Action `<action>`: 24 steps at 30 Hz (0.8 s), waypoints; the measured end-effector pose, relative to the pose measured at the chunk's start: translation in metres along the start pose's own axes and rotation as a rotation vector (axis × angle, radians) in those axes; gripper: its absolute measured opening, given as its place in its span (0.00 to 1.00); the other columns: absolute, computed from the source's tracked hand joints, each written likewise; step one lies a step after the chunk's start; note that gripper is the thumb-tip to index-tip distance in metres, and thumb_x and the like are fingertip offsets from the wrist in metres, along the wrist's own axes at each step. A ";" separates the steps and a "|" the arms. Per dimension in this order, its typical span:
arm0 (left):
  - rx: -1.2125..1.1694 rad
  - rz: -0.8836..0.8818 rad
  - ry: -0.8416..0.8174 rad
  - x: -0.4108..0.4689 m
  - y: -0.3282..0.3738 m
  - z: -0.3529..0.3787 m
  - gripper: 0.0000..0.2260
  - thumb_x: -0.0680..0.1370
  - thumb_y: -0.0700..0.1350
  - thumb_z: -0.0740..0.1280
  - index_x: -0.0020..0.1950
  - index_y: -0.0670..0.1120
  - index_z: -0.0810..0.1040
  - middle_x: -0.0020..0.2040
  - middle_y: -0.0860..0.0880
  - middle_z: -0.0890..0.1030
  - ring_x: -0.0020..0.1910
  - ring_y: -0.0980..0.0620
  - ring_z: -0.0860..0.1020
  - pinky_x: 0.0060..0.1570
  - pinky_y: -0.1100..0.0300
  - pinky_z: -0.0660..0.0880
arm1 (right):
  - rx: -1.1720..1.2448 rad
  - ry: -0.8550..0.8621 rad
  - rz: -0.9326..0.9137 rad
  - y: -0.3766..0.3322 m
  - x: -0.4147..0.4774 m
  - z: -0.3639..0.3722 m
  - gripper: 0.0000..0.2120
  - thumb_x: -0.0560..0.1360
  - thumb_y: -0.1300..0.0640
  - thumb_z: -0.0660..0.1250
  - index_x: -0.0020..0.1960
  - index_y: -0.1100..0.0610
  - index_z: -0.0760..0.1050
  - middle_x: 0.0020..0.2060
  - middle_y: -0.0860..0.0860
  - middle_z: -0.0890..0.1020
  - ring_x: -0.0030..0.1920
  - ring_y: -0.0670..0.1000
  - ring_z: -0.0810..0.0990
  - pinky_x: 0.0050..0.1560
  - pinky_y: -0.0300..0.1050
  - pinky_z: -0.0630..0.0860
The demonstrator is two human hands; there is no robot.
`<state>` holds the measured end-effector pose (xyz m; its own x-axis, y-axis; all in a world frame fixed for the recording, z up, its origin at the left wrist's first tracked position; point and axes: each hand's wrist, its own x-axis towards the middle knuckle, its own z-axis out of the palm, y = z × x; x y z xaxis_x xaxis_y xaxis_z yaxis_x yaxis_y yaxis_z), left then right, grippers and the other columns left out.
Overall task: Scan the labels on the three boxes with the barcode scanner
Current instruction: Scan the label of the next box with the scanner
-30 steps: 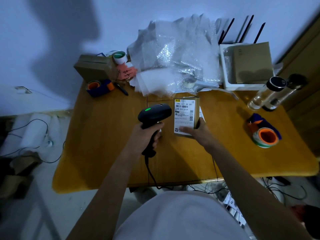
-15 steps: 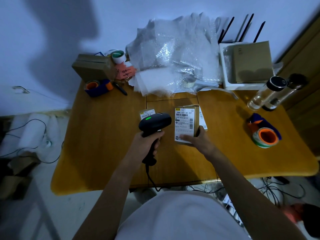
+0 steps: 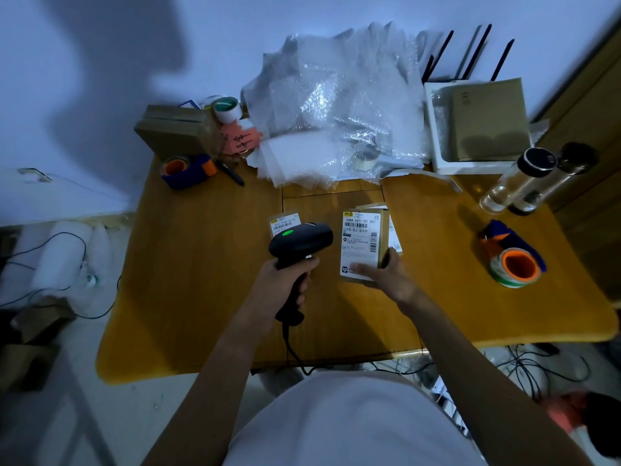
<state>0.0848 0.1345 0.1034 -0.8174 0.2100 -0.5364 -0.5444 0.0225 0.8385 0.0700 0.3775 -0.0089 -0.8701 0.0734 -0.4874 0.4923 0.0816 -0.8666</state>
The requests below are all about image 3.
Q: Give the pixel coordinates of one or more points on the dark glass bottle black cap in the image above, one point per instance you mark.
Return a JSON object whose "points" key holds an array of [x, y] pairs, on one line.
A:
{"points": [[558, 177]]}

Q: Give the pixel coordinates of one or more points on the person's right hand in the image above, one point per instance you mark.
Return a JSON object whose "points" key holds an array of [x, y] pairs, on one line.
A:
{"points": [[395, 283]]}

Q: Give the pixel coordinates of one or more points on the pile of bubble wrap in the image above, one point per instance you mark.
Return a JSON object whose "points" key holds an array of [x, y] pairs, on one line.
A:
{"points": [[349, 92]]}

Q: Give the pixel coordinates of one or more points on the black router with antennas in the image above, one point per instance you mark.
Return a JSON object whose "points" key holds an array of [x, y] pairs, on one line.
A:
{"points": [[478, 50]]}

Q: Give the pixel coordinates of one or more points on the person's left hand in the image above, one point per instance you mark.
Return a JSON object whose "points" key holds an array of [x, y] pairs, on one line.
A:
{"points": [[271, 291]]}

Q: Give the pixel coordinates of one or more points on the white paper slip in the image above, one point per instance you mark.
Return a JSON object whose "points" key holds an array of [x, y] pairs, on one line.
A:
{"points": [[395, 237]]}

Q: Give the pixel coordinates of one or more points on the white foam rolls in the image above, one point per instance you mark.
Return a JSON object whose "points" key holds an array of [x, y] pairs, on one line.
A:
{"points": [[53, 262]]}

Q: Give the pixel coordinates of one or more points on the labelled cardboard parcel box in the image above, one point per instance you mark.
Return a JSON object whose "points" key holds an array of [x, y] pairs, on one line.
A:
{"points": [[361, 237]]}

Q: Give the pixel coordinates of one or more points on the blue tape dispenser printed tape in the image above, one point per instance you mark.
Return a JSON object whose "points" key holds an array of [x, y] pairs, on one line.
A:
{"points": [[514, 264]]}

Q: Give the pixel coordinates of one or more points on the person's right forearm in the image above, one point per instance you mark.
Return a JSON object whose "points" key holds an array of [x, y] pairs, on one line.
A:
{"points": [[485, 388]]}

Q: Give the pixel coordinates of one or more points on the clear tape roll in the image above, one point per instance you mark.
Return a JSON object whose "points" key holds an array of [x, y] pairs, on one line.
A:
{"points": [[365, 161]]}

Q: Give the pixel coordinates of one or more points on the blue tape dispenser brown tape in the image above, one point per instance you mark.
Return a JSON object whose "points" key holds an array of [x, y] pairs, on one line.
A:
{"points": [[187, 172]]}

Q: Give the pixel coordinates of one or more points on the black barcode scanner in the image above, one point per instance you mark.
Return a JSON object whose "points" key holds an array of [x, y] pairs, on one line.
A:
{"points": [[301, 242]]}

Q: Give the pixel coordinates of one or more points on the flattened cardboard pieces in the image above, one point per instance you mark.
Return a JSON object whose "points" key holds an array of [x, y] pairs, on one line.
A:
{"points": [[26, 344]]}

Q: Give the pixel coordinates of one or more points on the red bag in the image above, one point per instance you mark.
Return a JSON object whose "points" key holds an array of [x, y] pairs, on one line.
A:
{"points": [[565, 412]]}

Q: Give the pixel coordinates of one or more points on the green white tape roll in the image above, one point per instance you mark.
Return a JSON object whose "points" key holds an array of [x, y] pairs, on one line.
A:
{"points": [[227, 110]]}

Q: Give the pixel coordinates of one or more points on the brown cardboard envelope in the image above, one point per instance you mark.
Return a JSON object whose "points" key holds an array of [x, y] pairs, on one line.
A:
{"points": [[490, 121]]}

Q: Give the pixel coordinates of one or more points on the pink paper note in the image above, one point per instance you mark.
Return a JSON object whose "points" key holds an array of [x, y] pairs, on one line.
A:
{"points": [[240, 136]]}

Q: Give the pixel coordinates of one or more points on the large brown cardboard box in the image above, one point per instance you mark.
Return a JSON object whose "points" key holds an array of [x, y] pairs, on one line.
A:
{"points": [[177, 130]]}

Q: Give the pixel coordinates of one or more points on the person's left forearm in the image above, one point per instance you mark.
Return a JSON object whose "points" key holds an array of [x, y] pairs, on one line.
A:
{"points": [[213, 397]]}

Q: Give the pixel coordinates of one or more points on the wooden door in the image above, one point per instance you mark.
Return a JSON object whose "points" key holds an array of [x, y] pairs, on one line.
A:
{"points": [[589, 164]]}

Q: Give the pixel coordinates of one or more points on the person's white shirt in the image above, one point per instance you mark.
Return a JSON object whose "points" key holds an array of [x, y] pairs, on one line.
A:
{"points": [[349, 422]]}

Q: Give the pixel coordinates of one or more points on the white foam tray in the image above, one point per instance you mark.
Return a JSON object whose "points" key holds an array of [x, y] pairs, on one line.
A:
{"points": [[439, 140]]}

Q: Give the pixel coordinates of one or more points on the white power strip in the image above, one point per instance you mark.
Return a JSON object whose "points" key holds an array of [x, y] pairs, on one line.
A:
{"points": [[449, 405]]}

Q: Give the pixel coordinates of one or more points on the clear glass bottle black cap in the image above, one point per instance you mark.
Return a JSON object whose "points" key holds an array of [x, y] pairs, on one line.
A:
{"points": [[514, 181]]}

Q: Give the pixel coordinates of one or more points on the person's right thumb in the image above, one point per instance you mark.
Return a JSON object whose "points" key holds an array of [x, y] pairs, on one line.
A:
{"points": [[368, 270]]}

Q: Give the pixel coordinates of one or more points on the black marker pen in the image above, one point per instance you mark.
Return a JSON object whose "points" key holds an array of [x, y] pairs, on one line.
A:
{"points": [[230, 173]]}

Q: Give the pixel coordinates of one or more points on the small labelled cardboard box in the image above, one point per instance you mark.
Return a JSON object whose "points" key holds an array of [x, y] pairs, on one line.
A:
{"points": [[284, 223]]}

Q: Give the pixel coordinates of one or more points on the person's left thumb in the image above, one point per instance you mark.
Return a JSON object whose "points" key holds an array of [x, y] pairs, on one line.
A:
{"points": [[301, 265]]}

